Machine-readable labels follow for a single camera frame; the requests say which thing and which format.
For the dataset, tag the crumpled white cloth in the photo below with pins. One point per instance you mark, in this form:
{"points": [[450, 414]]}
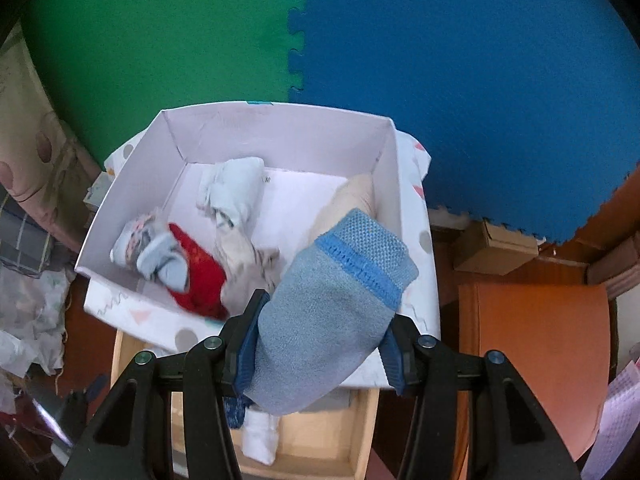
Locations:
{"points": [[30, 310]]}

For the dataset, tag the white sock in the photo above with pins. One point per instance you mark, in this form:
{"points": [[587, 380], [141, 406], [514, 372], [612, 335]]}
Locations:
{"points": [[260, 440]]}

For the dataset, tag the grey plaid cloth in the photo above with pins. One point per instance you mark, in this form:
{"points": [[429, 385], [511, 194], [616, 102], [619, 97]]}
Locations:
{"points": [[25, 245]]}

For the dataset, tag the light grey socks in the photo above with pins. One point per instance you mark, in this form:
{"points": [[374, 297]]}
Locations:
{"points": [[232, 185]]}

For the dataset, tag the blue-grey fluffy sock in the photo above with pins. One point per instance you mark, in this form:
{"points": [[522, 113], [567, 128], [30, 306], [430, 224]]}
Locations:
{"points": [[325, 320]]}

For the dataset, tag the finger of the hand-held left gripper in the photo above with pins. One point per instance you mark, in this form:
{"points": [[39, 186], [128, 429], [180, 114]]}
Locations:
{"points": [[97, 387]]}

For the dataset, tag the wooden drawer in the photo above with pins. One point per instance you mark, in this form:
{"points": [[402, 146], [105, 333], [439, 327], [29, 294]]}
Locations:
{"points": [[310, 440]]}

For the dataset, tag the grey patterned sock pair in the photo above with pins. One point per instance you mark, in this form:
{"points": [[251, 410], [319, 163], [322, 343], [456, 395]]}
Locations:
{"points": [[150, 250]]}

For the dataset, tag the lilac paper sheet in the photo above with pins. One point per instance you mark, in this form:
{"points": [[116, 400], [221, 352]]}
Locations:
{"points": [[620, 410]]}

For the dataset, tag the green foam mat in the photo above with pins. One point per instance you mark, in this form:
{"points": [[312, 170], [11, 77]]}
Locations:
{"points": [[150, 35]]}

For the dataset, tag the white shoe box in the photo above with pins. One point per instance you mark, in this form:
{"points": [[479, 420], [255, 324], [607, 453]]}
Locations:
{"points": [[280, 135]]}

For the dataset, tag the blue foam mat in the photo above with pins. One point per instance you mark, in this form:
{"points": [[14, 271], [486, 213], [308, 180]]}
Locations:
{"points": [[475, 85]]}

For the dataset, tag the pink dotted cloth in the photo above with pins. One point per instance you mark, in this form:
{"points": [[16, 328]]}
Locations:
{"points": [[30, 135]]}

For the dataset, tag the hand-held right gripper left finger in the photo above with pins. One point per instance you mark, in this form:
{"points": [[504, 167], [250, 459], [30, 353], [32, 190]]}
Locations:
{"points": [[245, 360]]}

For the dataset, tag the small cardboard box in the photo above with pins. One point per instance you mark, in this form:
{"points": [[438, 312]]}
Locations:
{"points": [[500, 250]]}

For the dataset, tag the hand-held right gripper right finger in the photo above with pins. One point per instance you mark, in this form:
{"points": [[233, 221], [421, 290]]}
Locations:
{"points": [[395, 365]]}

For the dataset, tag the navy blue speckled underwear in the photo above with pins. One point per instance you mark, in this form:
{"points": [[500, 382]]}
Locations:
{"points": [[235, 412]]}

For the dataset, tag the orange wooden board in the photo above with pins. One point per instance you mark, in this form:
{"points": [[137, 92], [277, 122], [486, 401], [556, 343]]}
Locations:
{"points": [[535, 360]]}

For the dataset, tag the beige bra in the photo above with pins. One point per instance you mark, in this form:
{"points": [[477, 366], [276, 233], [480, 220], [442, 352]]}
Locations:
{"points": [[345, 205]]}

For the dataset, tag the red lace underwear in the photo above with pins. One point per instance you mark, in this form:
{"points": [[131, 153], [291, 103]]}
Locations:
{"points": [[202, 280]]}

